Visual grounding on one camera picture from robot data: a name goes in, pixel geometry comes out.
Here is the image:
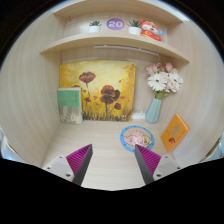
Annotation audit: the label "white power strip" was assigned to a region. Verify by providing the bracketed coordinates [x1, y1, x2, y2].
[130, 112, 147, 120]

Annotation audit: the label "light blue faceted vase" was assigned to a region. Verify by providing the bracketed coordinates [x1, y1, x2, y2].
[144, 97, 163, 125]

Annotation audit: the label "small potted green plant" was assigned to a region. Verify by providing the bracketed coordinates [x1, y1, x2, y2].
[88, 19, 103, 33]
[127, 19, 142, 36]

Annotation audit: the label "green covered book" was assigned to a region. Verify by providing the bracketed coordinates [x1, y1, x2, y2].
[56, 87, 84, 125]

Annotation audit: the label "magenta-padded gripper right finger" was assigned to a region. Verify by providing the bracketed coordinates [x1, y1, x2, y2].
[134, 143, 183, 185]

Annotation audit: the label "red plush toy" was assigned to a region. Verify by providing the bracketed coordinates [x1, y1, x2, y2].
[139, 18, 165, 42]

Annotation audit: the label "yellow poppy flower painting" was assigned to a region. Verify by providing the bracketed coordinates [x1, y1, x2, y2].
[59, 60, 137, 122]

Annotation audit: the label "round purple number sign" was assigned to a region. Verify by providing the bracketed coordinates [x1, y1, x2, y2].
[106, 17, 126, 31]

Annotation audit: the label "pink computer mouse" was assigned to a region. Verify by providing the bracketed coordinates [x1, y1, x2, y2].
[132, 130, 146, 147]

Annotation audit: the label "orange covered book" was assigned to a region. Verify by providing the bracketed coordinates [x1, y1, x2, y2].
[160, 113, 191, 154]

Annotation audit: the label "round blue-rimmed cartoon mouse pad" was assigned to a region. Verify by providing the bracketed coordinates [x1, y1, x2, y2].
[119, 125, 155, 154]

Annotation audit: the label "white and pink flower bouquet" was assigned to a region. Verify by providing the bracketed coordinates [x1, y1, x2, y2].
[144, 62, 184, 100]

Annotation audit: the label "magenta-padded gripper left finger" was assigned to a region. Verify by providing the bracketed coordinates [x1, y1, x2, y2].
[42, 143, 94, 187]

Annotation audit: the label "white power cable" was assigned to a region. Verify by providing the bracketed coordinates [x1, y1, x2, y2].
[132, 107, 145, 115]

